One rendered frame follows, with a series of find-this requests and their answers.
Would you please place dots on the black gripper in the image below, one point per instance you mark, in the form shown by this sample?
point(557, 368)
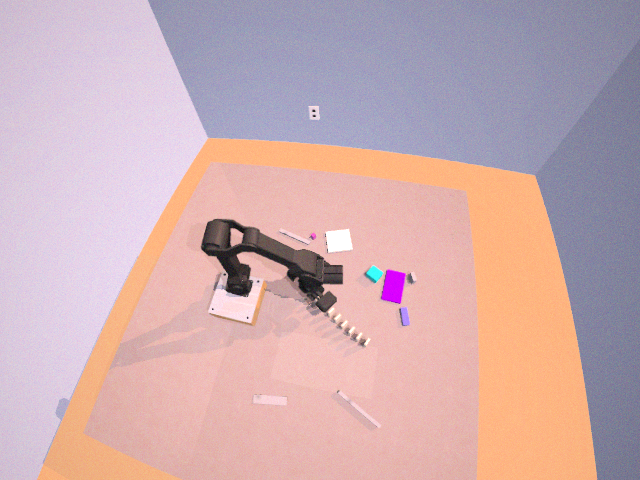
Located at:
point(324, 302)

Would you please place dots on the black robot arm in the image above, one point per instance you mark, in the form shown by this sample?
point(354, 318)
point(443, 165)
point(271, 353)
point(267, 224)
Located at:
point(308, 266)

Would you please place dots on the cyan rectangular block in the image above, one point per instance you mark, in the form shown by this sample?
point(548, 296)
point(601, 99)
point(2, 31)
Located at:
point(374, 274)

